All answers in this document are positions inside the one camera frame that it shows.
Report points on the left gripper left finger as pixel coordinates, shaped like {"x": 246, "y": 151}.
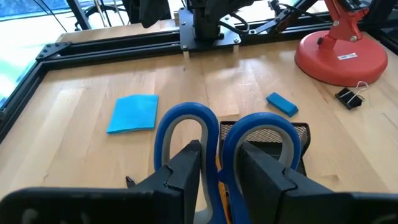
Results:
{"x": 124, "y": 205}

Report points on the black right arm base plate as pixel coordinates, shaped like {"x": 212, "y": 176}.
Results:
{"x": 186, "y": 37}

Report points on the blue sticky note pad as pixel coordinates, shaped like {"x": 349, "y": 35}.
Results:
{"x": 133, "y": 113}

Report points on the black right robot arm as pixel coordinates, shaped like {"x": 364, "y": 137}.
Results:
{"x": 211, "y": 18}

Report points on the blue eraser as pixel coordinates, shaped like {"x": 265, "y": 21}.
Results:
{"x": 281, "y": 104}

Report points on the black binder clip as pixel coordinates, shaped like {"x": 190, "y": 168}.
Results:
{"x": 348, "y": 98}

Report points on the orange pencil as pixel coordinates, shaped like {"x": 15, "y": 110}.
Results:
{"x": 223, "y": 193}

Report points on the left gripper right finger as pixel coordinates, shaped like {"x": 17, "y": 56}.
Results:
{"x": 295, "y": 205}

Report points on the black aluminium table frame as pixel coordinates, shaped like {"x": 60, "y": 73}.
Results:
{"x": 109, "y": 46}

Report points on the black mesh desk organizer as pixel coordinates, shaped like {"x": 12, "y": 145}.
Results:
{"x": 267, "y": 133}

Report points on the red desk lamp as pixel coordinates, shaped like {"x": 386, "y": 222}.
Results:
{"x": 339, "y": 62}

